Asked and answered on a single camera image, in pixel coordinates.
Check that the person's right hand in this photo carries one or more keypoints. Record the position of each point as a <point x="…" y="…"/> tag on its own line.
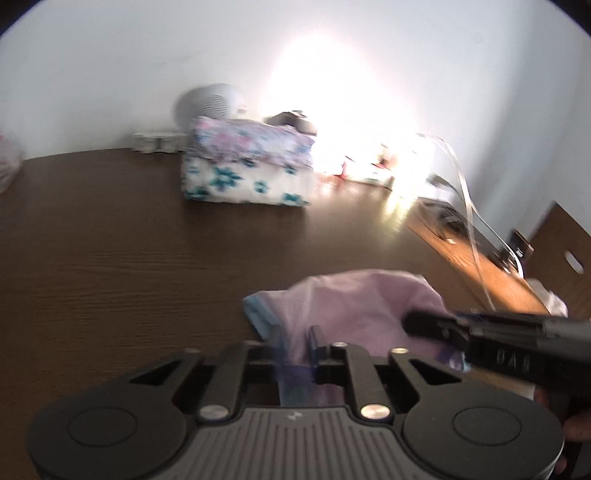
<point x="579" y="427"/>

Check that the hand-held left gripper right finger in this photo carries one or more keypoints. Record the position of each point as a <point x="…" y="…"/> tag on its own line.
<point x="317" y="350"/>

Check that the blue and purple shirt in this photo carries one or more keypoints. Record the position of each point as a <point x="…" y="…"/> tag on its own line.
<point x="360" y="304"/>

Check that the white blue-flowered folded cloth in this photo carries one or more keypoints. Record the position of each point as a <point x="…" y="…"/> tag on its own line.
<point x="240" y="182"/>

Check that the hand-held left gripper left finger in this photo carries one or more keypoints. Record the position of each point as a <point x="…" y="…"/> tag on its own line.
<point x="277" y="355"/>

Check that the grey device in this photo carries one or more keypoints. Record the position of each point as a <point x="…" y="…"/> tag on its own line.
<point x="291" y="121"/>

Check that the white round fan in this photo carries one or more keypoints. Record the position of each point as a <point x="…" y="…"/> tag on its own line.
<point x="212" y="104"/>

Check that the small black gadget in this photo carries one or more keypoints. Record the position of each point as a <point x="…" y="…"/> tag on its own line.
<point x="450" y="224"/>

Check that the purple floral folded cloth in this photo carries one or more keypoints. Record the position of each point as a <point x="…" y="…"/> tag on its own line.
<point x="249" y="141"/>

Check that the wooden chair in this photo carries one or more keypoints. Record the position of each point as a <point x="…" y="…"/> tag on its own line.
<point x="565" y="249"/>

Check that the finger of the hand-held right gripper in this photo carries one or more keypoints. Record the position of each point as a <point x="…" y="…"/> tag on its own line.
<point x="434" y="325"/>

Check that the white power strip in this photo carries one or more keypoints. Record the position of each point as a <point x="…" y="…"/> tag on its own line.
<point x="157" y="142"/>

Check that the translucent plastic bag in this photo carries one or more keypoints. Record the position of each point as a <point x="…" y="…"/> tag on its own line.
<point x="8" y="161"/>

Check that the small red and white boxes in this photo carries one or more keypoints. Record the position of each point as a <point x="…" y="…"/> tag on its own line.
<point x="364" y="173"/>

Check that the black phone holder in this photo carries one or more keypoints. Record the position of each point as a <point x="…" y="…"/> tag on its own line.
<point x="519" y="244"/>

